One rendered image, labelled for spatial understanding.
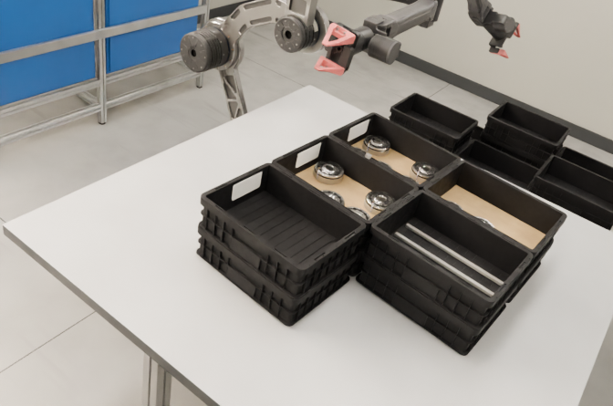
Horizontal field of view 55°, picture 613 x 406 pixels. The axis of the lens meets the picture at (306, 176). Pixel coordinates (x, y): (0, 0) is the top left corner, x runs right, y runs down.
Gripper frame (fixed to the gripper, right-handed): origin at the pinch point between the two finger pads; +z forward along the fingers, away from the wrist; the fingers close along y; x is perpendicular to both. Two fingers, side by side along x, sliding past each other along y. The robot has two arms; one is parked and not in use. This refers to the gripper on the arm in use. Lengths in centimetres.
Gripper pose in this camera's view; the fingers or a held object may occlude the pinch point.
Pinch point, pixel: (322, 56)
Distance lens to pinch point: 136.2
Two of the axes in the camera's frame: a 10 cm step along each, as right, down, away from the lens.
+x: -7.9, -5.2, 3.2
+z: -5.6, 3.9, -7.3
